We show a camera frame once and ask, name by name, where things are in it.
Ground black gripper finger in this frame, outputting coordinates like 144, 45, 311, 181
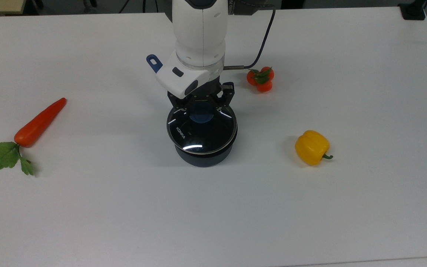
167, 91, 191, 115
215, 82, 235, 112

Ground glass lid with blue knob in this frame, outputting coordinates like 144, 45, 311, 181
166, 101, 237, 154

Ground yellow toy bell pepper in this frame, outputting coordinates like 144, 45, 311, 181
295, 130, 334, 166

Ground orange toy tangerine cluster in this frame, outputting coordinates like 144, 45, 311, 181
246, 66, 275, 93

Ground orange toy carrot green leaves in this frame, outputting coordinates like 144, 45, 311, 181
0, 98, 67, 176

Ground dark saucepan with blue handle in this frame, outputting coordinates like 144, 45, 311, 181
146, 55, 238, 168

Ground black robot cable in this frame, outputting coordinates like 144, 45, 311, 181
223, 3, 276, 71

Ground black table clamp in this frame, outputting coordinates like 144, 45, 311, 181
399, 0, 427, 20

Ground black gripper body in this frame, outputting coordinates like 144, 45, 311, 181
188, 79, 223, 103

